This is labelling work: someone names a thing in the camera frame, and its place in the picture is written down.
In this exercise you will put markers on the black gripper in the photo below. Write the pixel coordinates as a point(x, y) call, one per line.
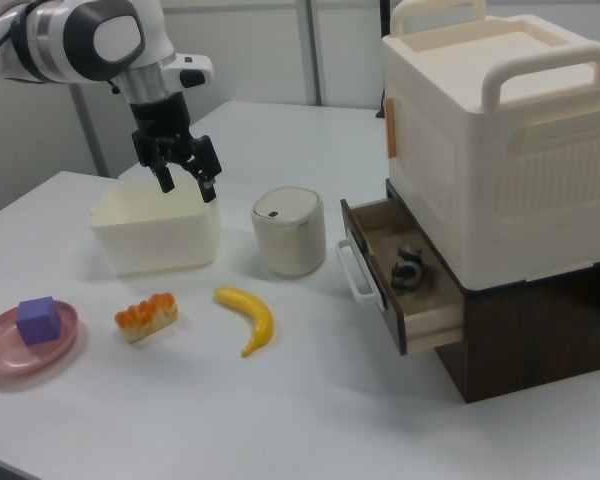
point(160, 122)

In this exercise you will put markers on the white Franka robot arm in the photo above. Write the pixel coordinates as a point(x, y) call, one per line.
point(70, 30)

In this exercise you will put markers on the cream open plastic container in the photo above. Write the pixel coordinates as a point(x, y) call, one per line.
point(155, 245)

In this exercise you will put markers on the cream lidded trash can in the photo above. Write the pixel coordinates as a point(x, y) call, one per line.
point(290, 240)

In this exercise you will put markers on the toy bread with orange glaze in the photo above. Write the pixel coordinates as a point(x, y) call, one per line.
point(147, 320)

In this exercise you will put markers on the yellow toy banana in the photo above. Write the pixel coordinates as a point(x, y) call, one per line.
point(257, 315)

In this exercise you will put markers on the purple cube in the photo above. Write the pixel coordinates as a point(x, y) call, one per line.
point(40, 322)

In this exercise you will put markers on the black and white toy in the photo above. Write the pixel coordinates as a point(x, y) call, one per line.
point(407, 272)

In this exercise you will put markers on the pink plastic plate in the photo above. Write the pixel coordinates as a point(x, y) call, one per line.
point(0, 350)

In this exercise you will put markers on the cream plastic storage box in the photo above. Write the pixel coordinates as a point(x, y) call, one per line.
point(480, 150)

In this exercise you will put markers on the dark brown wooden cabinet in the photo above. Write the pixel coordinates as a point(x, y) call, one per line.
point(530, 340)

